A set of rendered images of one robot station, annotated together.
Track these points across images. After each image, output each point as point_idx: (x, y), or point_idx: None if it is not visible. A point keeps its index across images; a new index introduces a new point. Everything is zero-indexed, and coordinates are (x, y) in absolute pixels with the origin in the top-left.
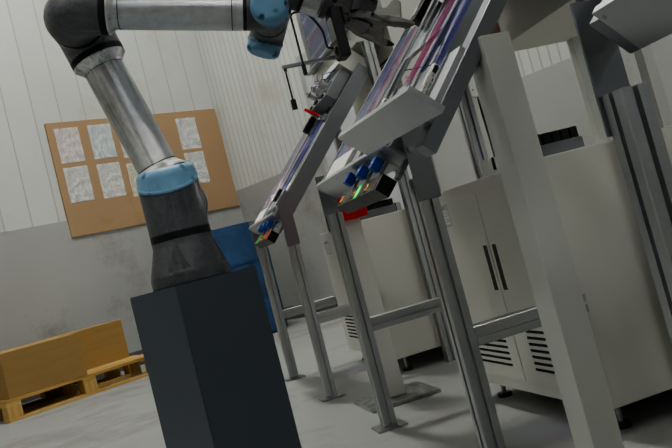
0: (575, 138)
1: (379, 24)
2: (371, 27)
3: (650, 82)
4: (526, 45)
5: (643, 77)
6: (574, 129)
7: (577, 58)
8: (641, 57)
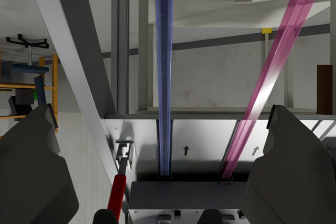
0: None
1: (36, 184)
2: (113, 213)
3: (138, 26)
4: (310, 109)
5: (144, 31)
6: None
7: (287, 92)
8: (140, 45)
